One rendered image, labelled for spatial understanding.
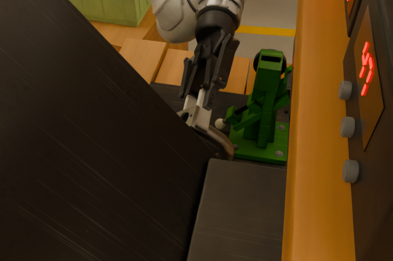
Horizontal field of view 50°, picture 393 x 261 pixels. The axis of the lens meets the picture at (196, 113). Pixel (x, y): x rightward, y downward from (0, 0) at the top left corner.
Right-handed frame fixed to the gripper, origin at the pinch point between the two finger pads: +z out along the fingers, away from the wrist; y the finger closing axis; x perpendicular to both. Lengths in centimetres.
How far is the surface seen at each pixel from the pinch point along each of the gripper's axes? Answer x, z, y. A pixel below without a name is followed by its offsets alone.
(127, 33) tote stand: 12, -63, -74
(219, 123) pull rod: 22.5, -15.0, -21.8
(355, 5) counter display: -15.4, 10.0, 39.2
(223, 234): 0.3, 21.2, 11.5
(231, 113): 21.6, -15.9, -16.7
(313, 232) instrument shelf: -18, 28, 39
